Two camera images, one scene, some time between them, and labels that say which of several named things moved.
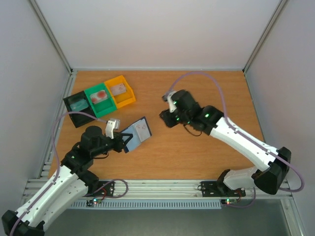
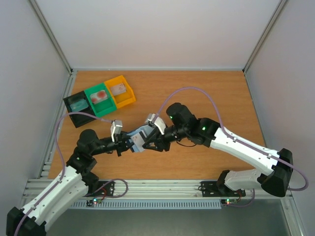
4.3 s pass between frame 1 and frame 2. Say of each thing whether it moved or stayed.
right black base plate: stayed
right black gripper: moved
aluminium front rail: stayed
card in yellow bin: stayed
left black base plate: stayed
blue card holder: moved
